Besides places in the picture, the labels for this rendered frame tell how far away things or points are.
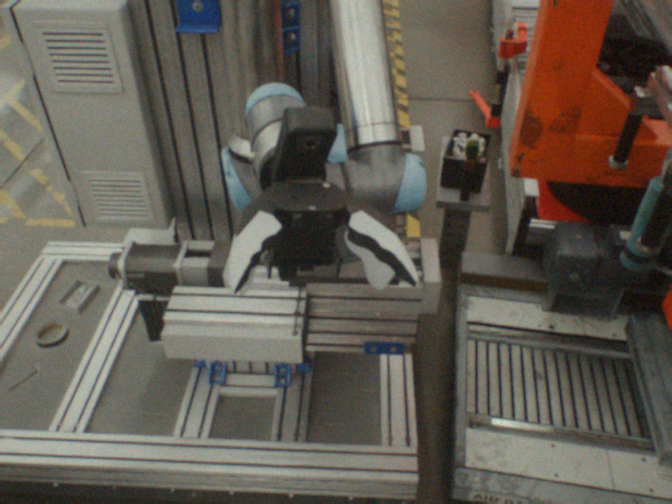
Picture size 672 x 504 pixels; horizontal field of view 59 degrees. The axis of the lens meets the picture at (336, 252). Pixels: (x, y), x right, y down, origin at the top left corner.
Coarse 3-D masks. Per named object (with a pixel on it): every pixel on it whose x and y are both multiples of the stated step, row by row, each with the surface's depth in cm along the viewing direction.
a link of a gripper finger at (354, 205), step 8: (344, 192) 57; (352, 200) 56; (360, 200) 56; (352, 208) 55; (360, 208) 55; (368, 208) 55; (344, 216) 55; (376, 216) 54; (384, 224) 53; (392, 232) 53
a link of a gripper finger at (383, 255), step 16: (352, 224) 53; (368, 224) 53; (352, 240) 53; (368, 240) 52; (384, 240) 51; (368, 256) 54; (384, 256) 51; (400, 256) 50; (368, 272) 55; (384, 272) 53; (400, 272) 50; (384, 288) 54
